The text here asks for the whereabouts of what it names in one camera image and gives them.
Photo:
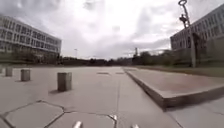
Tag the grey concrete slab plaza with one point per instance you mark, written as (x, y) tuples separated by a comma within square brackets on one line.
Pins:
[(93, 93)]

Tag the pale building with window rows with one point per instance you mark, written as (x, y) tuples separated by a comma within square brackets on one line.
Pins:
[(206, 30), (26, 38)]

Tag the grass strip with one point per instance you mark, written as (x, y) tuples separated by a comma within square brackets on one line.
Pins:
[(186, 70)]

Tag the thin lamp pole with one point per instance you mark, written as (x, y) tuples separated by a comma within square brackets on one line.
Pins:
[(76, 53)]

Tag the concrete block bollard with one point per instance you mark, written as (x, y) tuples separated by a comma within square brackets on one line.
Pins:
[(9, 72), (25, 75), (64, 81)]

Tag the row of dark trees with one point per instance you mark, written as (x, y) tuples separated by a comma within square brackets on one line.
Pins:
[(100, 62)]

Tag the raised concrete platform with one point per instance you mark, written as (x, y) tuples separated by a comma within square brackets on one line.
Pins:
[(166, 81)]

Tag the dark ground grate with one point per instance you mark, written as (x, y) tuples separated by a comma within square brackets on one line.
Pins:
[(102, 73)]

